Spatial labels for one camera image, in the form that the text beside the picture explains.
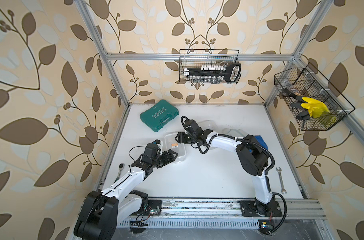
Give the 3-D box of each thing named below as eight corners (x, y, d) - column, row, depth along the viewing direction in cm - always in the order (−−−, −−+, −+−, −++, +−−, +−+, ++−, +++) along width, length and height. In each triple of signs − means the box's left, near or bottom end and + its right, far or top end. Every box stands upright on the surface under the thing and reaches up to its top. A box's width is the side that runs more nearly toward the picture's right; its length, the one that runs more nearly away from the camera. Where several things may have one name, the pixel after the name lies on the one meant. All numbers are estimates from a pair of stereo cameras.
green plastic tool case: (140, 119, 113) (138, 115, 109) (165, 102, 125) (164, 98, 121) (155, 133, 105) (154, 129, 101) (180, 113, 117) (180, 109, 113)
